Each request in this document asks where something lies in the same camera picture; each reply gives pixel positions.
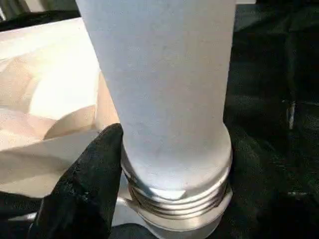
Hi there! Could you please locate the white plastic table top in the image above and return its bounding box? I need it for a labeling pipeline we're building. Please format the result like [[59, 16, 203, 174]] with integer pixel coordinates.
[[0, 16, 236, 239]]

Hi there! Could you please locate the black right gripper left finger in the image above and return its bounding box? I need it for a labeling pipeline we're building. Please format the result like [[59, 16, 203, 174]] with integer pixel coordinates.
[[26, 123, 125, 239]]

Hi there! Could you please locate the black table mat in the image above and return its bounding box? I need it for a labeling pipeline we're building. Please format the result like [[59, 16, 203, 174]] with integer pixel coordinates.
[[0, 4, 319, 239]]

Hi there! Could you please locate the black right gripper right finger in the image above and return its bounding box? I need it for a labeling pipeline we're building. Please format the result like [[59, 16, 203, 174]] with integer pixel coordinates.
[[228, 135, 310, 239]]

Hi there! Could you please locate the white plastic table leg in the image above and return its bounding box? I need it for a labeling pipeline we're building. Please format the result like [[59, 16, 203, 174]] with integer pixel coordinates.
[[75, 0, 237, 221]]

